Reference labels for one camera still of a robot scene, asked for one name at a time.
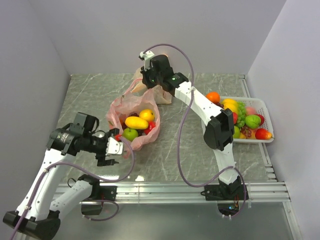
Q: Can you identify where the dark red grape bunch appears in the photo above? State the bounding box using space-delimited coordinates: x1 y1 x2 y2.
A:
240 125 252 139

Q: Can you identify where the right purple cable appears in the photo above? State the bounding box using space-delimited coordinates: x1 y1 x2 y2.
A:
139 43 247 219

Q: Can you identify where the purple grape bunch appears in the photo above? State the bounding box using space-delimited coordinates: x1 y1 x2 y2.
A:
119 112 146 136

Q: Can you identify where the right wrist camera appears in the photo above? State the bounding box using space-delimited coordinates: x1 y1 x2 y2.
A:
139 50 155 71

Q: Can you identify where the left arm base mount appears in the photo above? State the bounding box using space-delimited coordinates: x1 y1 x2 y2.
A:
80 185 120 219

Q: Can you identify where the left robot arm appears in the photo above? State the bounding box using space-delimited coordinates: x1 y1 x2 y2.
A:
3 112 123 240

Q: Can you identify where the pink plastic bag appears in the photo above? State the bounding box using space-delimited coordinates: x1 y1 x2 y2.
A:
106 81 161 158

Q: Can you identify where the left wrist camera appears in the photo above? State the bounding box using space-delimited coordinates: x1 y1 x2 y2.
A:
106 136 124 155

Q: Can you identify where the white plastic fruit basket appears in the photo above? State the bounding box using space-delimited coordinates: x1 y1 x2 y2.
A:
206 92 274 142

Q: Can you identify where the tied beige plastic bag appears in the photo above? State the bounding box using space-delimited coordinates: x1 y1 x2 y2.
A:
130 68 172 105

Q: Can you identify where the red yellow fake pear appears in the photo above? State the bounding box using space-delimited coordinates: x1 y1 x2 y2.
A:
254 128 274 140

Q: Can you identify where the red fake apple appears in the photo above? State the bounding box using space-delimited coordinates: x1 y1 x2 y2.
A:
143 121 156 135

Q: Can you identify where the yellow fake lemon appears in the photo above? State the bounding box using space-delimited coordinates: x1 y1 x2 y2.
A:
139 108 155 122

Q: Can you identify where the green fake guava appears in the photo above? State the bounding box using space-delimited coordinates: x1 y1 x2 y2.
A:
244 115 261 129

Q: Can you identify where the orange fake orange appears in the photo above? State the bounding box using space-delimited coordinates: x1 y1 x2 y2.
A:
206 91 221 104

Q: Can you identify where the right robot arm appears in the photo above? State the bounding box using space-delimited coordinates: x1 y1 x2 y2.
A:
139 50 249 200

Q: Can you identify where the pink fake peach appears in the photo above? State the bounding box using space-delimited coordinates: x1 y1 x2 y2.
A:
245 106 257 116

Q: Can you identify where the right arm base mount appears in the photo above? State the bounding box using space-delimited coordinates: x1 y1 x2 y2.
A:
203 183 251 216

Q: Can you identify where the green fake apple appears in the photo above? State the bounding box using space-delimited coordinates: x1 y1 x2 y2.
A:
122 127 139 142
233 125 241 139

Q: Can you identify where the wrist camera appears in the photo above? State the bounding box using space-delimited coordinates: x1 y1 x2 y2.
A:
139 50 155 71
106 136 124 155

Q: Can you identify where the green grape bunch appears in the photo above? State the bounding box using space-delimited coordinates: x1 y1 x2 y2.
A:
235 101 247 128

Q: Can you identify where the yellow fake banana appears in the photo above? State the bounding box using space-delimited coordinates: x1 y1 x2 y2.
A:
221 98 239 114

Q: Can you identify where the yellow fake mango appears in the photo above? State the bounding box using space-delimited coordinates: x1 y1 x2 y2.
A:
124 116 150 130

